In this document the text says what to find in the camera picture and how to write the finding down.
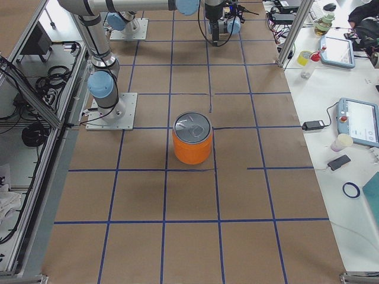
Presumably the teach pendant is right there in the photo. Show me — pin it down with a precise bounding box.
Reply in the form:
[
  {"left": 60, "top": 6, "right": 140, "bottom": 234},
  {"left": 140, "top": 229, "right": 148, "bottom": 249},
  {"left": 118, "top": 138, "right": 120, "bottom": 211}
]
[
  {"left": 336, "top": 98, "right": 378, "bottom": 147},
  {"left": 319, "top": 35, "right": 355, "bottom": 69}
]

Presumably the squeeze bottle red cap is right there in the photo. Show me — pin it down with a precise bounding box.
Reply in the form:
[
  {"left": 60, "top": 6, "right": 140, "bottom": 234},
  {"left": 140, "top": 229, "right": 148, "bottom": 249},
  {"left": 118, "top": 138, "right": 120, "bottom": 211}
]
[{"left": 300, "top": 50, "right": 321, "bottom": 79}]

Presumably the orange can silver lid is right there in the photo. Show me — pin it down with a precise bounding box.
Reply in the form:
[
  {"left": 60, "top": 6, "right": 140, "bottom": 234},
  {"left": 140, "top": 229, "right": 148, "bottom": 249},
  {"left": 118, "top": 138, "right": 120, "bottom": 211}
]
[{"left": 172, "top": 112, "right": 213, "bottom": 165}]

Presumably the yellow tape roll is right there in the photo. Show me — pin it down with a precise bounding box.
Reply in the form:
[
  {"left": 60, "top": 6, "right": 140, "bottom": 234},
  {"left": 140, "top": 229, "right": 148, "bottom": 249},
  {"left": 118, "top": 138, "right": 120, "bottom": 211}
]
[{"left": 297, "top": 50, "right": 312, "bottom": 66}]

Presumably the black power adapter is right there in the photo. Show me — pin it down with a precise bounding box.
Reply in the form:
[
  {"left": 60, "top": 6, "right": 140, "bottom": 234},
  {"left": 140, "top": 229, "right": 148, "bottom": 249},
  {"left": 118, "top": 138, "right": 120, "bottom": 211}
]
[{"left": 301, "top": 120, "right": 325, "bottom": 131}]

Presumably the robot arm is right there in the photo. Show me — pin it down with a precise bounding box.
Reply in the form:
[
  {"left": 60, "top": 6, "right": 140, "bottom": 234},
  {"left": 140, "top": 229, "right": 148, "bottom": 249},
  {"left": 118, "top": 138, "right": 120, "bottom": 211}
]
[
  {"left": 59, "top": 1, "right": 226, "bottom": 123},
  {"left": 106, "top": 1, "right": 251, "bottom": 34}
]

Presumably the black smartphone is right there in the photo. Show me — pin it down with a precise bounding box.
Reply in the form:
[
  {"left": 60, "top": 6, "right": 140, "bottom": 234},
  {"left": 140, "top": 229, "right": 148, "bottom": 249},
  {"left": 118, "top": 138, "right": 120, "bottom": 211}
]
[{"left": 327, "top": 154, "right": 351, "bottom": 171}]

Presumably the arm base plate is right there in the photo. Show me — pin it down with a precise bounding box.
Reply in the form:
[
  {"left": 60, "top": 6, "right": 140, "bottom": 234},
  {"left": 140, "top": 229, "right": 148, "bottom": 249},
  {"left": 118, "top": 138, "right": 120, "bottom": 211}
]
[
  {"left": 85, "top": 92, "right": 137, "bottom": 131},
  {"left": 108, "top": 18, "right": 149, "bottom": 41}
]

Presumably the aluminium frame post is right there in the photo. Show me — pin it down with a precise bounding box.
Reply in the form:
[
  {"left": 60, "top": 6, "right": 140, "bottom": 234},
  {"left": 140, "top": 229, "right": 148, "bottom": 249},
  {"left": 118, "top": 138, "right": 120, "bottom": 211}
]
[{"left": 277, "top": 0, "right": 313, "bottom": 67}]

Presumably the white paper cup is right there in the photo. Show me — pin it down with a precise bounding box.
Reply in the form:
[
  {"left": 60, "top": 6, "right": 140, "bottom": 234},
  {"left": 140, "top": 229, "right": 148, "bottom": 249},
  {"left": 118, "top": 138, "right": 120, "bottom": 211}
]
[{"left": 330, "top": 133, "right": 354, "bottom": 152}]

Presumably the white cloth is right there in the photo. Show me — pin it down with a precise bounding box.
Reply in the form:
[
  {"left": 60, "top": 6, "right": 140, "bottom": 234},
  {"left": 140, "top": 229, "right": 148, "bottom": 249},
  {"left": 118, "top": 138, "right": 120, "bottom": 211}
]
[{"left": 0, "top": 164, "right": 23, "bottom": 225}]

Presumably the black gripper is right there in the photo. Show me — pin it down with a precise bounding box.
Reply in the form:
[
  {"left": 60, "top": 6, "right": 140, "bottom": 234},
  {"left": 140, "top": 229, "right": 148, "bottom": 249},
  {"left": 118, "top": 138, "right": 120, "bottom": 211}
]
[
  {"left": 203, "top": 0, "right": 224, "bottom": 46},
  {"left": 223, "top": 1, "right": 259, "bottom": 22}
]

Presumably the teach pendant near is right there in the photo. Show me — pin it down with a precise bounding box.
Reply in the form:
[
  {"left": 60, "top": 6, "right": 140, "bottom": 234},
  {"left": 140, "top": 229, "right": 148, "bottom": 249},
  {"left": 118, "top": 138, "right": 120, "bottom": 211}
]
[{"left": 336, "top": 98, "right": 378, "bottom": 147}]

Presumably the blue tape ring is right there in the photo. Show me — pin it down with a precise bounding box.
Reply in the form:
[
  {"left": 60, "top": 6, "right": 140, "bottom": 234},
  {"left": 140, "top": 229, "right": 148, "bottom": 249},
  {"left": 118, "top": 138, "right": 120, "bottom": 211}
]
[{"left": 342, "top": 182, "right": 361, "bottom": 199}]

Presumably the teach pendant far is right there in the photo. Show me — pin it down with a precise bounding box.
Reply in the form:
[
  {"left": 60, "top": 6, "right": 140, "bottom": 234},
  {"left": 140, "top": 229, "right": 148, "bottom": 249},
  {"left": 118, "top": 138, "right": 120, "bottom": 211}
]
[{"left": 319, "top": 35, "right": 355, "bottom": 69}]

